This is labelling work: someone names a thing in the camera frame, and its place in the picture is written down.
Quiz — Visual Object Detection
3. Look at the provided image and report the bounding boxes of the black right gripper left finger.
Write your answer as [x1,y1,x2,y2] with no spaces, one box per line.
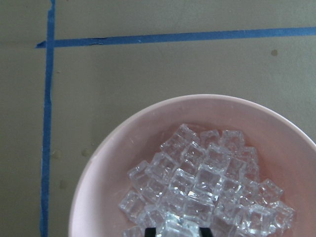
[144,227,157,237]

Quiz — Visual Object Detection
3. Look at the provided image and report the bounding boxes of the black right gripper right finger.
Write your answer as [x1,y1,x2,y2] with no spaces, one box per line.
[199,227,214,237]

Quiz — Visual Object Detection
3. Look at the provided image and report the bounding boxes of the pink bowl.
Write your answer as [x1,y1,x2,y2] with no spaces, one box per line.
[68,94,316,237]

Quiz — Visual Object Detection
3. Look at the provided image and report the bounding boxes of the pile of ice cubes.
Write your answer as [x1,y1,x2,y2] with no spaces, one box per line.
[119,124,295,237]

